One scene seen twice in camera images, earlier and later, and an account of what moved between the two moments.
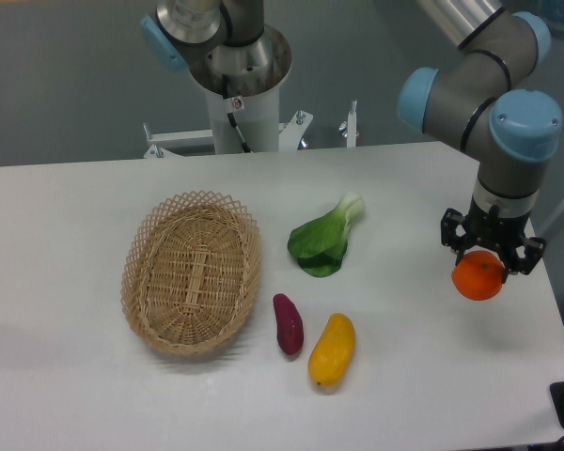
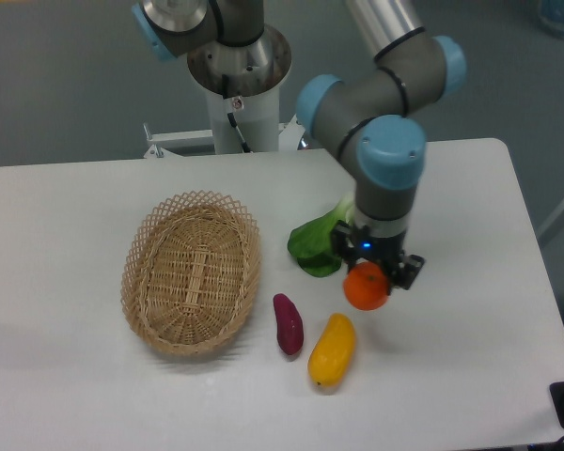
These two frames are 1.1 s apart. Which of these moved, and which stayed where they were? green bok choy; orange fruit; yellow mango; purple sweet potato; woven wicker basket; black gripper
Moved: orange fruit; black gripper
Stayed: purple sweet potato; green bok choy; yellow mango; woven wicker basket
